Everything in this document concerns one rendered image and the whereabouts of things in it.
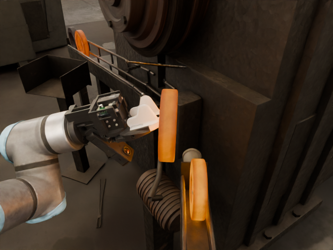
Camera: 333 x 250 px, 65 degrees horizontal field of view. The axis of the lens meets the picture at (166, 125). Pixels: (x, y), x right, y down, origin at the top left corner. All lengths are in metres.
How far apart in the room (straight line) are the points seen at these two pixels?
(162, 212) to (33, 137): 0.48
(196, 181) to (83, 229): 0.99
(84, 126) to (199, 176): 0.28
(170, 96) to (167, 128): 0.07
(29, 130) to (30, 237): 1.03
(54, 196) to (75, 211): 0.98
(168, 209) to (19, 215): 0.47
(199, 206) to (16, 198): 0.37
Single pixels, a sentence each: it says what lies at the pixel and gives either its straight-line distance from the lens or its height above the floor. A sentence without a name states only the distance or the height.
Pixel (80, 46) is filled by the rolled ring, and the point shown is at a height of 0.63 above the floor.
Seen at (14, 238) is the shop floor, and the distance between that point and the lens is 1.62.
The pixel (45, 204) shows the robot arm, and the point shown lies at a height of 0.78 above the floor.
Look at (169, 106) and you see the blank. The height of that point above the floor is 0.97.
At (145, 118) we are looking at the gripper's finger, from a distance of 0.52.
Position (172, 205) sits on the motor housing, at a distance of 0.87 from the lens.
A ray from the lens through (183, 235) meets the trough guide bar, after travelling 0.62.
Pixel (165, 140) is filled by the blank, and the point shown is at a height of 0.93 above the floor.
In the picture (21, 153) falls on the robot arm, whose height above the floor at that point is 0.86.
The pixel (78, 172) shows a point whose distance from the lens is 1.79.
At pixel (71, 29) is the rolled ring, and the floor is 0.72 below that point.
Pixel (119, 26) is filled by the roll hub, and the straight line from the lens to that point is 0.90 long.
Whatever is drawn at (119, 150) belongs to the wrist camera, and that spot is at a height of 0.84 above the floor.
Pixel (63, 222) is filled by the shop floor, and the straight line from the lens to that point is 1.58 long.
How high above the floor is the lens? 1.23
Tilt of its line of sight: 36 degrees down
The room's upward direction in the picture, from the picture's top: straight up
